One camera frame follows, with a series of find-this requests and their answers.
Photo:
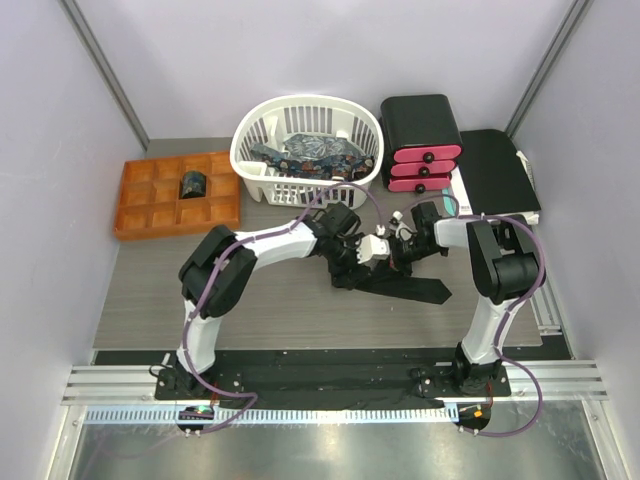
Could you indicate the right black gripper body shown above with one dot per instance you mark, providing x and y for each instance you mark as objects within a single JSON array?
[{"x": 405, "y": 252}]

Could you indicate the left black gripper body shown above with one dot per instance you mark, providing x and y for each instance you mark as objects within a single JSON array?
[{"x": 343, "y": 254}]

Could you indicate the black tie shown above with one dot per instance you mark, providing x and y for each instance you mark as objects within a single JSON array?
[{"x": 384, "y": 280}]

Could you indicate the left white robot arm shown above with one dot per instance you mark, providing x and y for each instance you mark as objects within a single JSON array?
[{"x": 216, "y": 274}]

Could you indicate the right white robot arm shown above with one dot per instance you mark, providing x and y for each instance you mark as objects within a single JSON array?
[{"x": 507, "y": 266}]

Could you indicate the floral patterned ties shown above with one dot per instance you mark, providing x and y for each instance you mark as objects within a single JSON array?
[{"x": 316, "y": 157}]

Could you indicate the white teal book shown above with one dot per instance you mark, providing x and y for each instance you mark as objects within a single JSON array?
[{"x": 457, "y": 189}]

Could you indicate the black folder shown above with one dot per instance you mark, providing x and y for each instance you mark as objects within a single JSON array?
[{"x": 493, "y": 176}]

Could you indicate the black pink drawer box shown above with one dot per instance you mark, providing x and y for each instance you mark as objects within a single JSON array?
[{"x": 422, "y": 143}]

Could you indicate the white plastic basket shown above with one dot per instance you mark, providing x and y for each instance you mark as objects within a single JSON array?
[{"x": 273, "y": 121}]

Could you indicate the rolled dark patterned tie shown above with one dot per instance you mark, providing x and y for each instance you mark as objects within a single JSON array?
[{"x": 193, "y": 185}]

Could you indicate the orange wooden compartment tray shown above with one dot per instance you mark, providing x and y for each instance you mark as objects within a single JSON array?
[{"x": 151, "y": 204}]

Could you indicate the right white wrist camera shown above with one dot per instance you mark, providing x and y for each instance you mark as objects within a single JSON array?
[{"x": 400, "y": 229}]

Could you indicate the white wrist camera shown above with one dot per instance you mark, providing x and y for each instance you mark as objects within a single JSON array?
[
  {"x": 400, "y": 229},
  {"x": 373, "y": 246}
]

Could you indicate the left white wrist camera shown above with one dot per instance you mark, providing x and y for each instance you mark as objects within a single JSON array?
[{"x": 373, "y": 246}]

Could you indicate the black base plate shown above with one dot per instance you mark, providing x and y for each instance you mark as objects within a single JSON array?
[{"x": 335, "y": 379}]

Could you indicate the aluminium rail frame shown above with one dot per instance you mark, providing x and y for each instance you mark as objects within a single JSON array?
[{"x": 123, "y": 395}]

